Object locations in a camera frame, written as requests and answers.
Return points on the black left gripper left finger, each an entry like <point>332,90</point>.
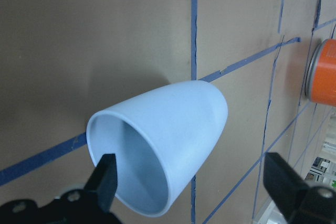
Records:
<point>102,184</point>

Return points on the light blue plastic cup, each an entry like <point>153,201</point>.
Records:
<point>160,139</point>

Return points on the orange can with silver lid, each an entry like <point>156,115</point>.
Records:
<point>320,80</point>

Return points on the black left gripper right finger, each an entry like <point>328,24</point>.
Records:
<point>285,187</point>

